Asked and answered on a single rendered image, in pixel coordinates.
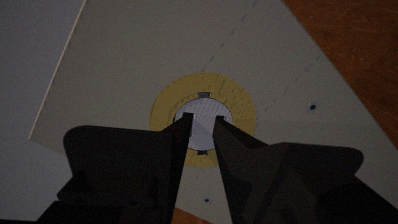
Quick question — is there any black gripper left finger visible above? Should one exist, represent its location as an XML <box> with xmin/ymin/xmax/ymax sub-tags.
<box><xmin>63</xmin><ymin>114</ymin><xmax>192</xmax><ymax>224</ymax></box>

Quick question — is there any cream flat panel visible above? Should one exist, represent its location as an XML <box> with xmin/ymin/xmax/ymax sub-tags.
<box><xmin>29</xmin><ymin>0</ymin><xmax>398</xmax><ymax>224</ymax></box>

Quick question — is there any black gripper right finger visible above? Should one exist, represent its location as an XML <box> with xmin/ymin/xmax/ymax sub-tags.
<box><xmin>213</xmin><ymin>117</ymin><xmax>363</xmax><ymax>224</ymax></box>

